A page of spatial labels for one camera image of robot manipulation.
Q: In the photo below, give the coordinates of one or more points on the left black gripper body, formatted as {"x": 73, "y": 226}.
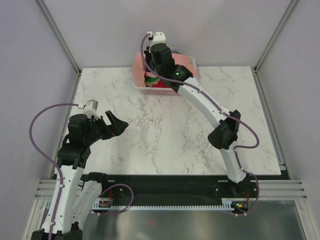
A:
{"x": 98, "y": 130}

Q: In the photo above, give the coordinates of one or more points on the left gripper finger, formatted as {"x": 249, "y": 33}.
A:
{"x": 110, "y": 117}
{"x": 118, "y": 127}

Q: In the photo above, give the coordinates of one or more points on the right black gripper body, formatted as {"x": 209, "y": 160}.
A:
{"x": 148, "y": 60}

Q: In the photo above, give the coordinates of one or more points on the salmon pink t shirt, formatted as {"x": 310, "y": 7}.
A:
{"x": 139, "y": 71}

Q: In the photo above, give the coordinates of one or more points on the white plastic laundry basket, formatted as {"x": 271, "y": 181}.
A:
{"x": 162, "y": 91}

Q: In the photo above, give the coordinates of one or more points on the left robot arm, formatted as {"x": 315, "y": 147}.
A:
{"x": 76, "y": 192}

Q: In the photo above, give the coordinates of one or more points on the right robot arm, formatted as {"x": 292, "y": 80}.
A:
{"x": 225, "y": 123}

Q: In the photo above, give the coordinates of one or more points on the grey blue t shirt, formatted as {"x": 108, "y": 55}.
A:
{"x": 175, "y": 52}

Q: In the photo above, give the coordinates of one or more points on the green t shirt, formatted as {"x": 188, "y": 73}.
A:
{"x": 150, "y": 81}

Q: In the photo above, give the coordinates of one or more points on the red t shirt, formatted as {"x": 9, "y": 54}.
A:
{"x": 159, "y": 84}

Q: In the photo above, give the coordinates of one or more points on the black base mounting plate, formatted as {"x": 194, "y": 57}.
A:
{"x": 176, "y": 190}

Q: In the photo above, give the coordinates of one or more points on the right aluminium frame post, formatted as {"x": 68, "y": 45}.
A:
{"x": 278, "y": 29}

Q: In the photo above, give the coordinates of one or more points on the aluminium frame post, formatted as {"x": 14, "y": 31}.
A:
{"x": 58, "y": 35}
{"x": 278, "y": 29}

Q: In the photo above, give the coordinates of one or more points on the left aluminium frame post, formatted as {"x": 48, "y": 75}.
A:
{"x": 58, "y": 35}

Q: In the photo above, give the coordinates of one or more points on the white slotted cable duct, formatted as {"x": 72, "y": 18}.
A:
{"x": 224, "y": 206}

